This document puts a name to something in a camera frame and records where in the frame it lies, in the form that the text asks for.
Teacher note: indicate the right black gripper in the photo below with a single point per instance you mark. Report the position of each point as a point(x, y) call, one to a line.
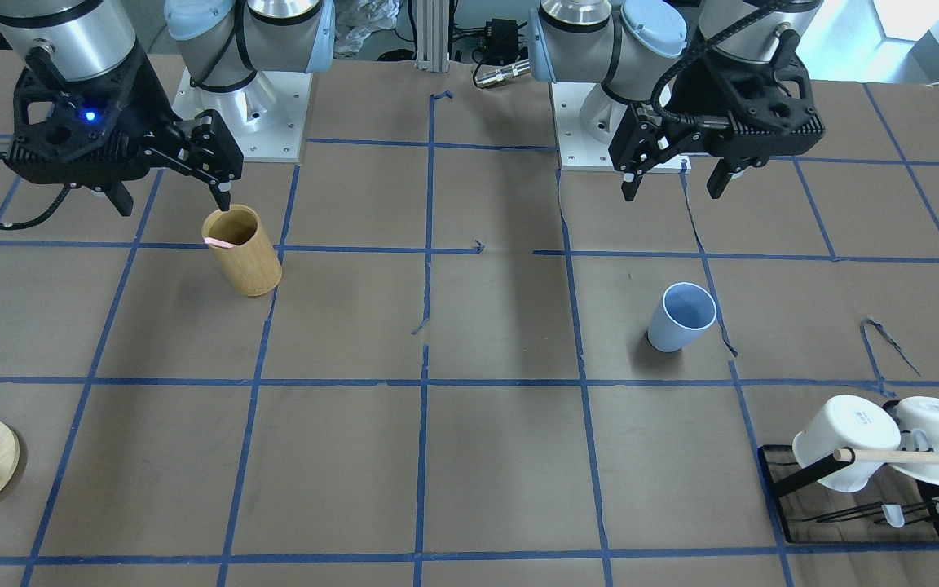
point(156, 104)

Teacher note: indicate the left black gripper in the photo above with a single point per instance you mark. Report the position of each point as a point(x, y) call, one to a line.
point(679, 99)

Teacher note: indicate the pink chopstick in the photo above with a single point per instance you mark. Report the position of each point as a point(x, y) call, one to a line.
point(218, 243)

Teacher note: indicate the light blue cup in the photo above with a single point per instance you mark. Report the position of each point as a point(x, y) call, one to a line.
point(685, 311)

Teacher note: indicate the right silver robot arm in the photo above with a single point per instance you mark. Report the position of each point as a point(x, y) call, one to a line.
point(225, 44)

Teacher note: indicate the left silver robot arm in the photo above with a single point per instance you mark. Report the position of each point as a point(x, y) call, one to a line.
point(635, 50)

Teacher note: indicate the bamboo cylinder holder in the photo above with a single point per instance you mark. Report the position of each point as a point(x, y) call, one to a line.
point(252, 267)

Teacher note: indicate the silver cylindrical connector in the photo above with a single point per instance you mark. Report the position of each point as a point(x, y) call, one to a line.
point(502, 74)

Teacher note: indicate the black power adapter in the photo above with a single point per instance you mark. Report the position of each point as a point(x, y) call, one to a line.
point(501, 38)

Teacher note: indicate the wooden rack dowel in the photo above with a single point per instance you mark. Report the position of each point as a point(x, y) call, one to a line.
point(853, 455)

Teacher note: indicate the black mug rack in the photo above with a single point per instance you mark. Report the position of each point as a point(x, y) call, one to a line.
point(851, 503)

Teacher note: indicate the aluminium frame post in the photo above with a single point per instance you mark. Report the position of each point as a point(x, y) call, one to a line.
point(433, 32)

